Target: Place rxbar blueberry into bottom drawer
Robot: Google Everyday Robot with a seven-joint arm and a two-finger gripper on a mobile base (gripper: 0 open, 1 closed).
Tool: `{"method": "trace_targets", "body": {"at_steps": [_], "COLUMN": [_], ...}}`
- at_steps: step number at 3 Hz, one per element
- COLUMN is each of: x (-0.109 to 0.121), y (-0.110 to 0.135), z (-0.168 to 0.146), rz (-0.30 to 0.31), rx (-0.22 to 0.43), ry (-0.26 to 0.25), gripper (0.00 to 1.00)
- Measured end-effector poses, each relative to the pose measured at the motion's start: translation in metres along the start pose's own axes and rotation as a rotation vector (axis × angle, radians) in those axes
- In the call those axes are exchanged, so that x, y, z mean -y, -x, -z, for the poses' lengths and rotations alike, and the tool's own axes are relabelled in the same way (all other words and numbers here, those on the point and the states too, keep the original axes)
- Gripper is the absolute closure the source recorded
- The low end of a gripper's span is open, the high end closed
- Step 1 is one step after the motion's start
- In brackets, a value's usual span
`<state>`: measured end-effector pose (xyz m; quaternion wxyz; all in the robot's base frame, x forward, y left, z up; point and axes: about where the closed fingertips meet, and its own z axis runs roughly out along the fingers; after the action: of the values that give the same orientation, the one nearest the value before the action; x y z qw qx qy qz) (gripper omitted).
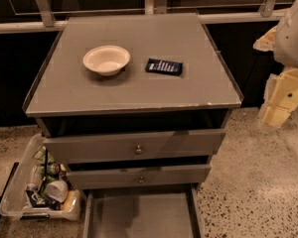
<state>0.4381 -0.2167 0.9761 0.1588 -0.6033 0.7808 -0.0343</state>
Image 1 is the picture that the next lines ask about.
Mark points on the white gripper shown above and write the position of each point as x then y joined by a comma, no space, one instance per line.
293,39

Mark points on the grey top drawer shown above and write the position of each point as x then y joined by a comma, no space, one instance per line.
121,147

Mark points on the grey middle drawer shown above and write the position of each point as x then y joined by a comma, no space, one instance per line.
129,177

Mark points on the grey drawer cabinet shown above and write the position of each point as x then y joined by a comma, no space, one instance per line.
67,99

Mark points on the brass top drawer knob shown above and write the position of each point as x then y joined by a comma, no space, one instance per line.
138,150

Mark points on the grey open bottom drawer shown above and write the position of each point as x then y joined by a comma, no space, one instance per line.
166,211

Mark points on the white paper bowl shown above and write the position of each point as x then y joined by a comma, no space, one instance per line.
106,60

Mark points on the green soda can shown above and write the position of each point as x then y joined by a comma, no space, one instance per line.
50,169

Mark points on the yellow sponge in bin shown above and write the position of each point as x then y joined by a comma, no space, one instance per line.
68,203

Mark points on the white cup in bin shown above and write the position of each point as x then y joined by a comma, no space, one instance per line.
57,190

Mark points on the clear plastic storage bin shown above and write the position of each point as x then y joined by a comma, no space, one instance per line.
28,176

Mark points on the dark blue snack bag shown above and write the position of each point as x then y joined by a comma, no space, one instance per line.
38,201

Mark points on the metal railing frame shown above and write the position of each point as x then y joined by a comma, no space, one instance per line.
27,16

